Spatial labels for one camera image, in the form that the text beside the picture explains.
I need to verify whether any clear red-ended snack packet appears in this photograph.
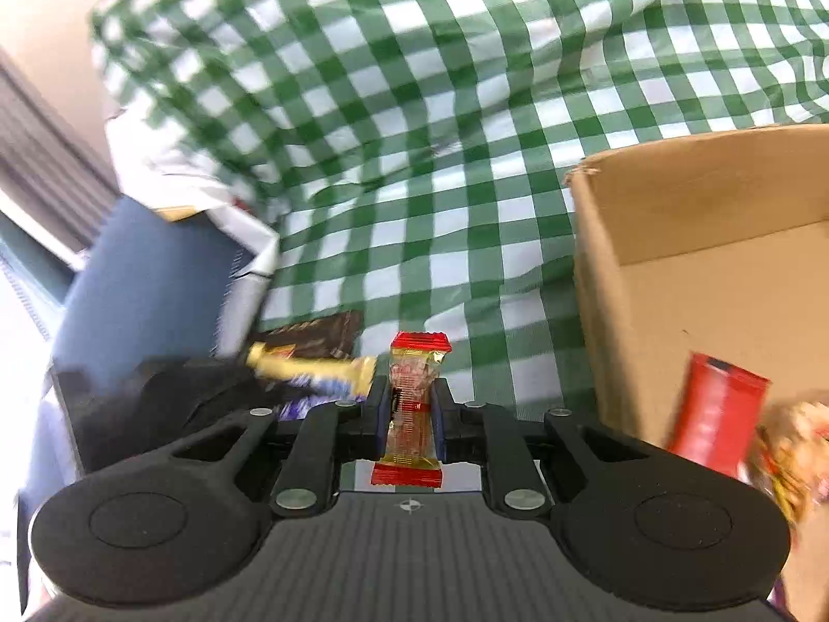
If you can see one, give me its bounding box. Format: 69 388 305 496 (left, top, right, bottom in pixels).
370 330 452 489

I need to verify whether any brown cardboard box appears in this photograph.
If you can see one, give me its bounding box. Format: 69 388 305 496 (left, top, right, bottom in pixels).
562 124 829 622

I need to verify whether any yellow and blue snack bar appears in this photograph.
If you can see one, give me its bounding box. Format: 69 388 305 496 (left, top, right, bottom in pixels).
248 342 380 401

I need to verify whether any grey curtain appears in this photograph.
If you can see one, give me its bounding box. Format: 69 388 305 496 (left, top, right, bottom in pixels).
0 48 121 263

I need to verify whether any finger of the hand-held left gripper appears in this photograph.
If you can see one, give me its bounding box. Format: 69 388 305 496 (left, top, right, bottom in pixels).
249 372 312 412

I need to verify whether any green checked tablecloth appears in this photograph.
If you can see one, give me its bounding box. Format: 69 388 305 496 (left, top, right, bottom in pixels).
89 0 829 443

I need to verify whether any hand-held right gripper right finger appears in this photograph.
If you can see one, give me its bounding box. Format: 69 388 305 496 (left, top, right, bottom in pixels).
433 377 649 513

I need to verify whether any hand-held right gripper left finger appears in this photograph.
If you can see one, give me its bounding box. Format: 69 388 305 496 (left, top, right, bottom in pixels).
169 378 391 520

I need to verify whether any clear cookie packet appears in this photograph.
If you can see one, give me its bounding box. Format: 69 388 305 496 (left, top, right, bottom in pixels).
744 400 829 527

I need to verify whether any dark brown snack packet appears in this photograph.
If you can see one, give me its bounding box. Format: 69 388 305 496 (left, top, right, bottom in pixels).
258 309 365 364

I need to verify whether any red snack packet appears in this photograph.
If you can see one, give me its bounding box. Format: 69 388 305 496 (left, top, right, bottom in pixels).
666 350 773 482

